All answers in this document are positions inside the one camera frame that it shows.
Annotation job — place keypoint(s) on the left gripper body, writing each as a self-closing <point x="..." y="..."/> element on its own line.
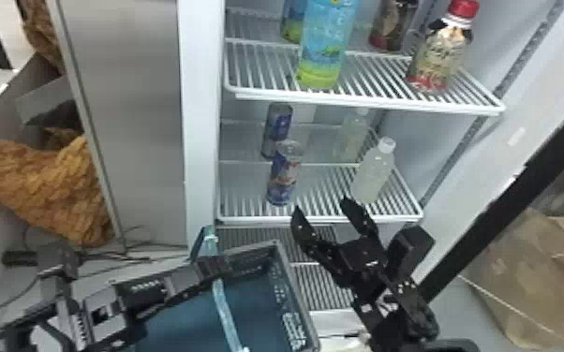
<point x="203" y="275"/>

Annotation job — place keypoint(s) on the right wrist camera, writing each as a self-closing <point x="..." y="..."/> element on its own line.
<point x="410" y="250"/>

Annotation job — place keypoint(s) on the blue can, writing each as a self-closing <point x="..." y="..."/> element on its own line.
<point x="283" y="177"/>
<point x="277" y="130"/>

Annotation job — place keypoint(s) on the blue green bottle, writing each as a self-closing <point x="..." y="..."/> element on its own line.
<point x="326" y="44"/>

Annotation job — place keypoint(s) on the white fridge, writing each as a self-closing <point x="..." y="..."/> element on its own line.
<point x="198" y="98"/>

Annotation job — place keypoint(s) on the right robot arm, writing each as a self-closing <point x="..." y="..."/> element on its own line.
<point x="405" y="319"/>

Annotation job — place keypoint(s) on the dark brown bottle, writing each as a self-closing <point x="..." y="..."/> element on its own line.
<point x="390" y="24"/>

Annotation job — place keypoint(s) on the fridge door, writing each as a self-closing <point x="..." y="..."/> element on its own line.
<point x="508" y="201"/>

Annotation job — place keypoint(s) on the orange knit cloth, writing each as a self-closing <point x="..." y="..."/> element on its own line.
<point x="46" y="191"/>
<point x="41" y="29"/>

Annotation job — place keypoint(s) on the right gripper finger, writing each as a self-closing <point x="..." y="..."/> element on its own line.
<point x="311" y="241"/>
<point x="360" y="221"/>

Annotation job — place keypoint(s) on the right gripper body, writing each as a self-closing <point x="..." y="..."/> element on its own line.
<point x="365" y="268"/>

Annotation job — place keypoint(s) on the blue basket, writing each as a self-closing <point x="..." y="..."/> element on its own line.
<point x="257" y="314"/>

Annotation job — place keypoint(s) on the red capped beige bottle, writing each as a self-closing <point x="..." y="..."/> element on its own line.
<point x="439" y="54"/>

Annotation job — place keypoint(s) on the clear bottle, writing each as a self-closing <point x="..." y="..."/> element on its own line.
<point x="351" y="137"/>
<point x="373" y="172"/>

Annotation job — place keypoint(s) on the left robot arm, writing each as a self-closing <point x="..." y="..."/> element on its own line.
<point x="105" y="319"/>

